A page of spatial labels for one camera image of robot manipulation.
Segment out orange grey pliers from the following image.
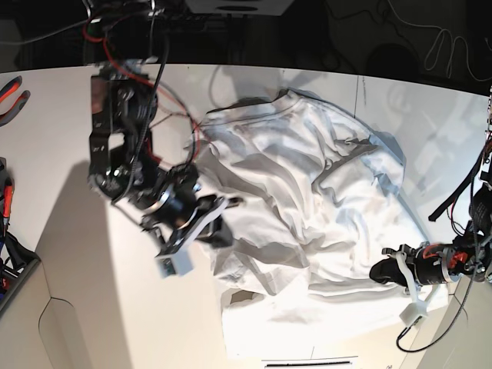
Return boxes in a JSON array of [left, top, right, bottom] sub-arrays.
[[0, 75, 32, 130]]

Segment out white speaker box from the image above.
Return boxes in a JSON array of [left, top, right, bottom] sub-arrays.
[[185, 0, 294, 16]]

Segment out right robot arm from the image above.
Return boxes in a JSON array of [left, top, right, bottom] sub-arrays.
[[82, 1, 234, 253]]

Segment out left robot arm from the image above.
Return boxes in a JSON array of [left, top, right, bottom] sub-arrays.
[[369, 101, 491, 288]]

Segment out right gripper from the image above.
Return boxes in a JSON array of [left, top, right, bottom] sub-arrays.
[[140, 181, 233, 246]]

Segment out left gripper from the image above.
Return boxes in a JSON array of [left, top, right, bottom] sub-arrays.
[[369, 244, 457, 287]]

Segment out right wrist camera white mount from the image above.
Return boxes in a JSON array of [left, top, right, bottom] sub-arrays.
[[155, 197, 244, 278]]

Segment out white t-shirt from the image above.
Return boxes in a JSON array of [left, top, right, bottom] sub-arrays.
[[197, 91, 424, 358]]

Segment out white cable on floor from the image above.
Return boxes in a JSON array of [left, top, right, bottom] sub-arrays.
[[376, 0, 492, 84]]

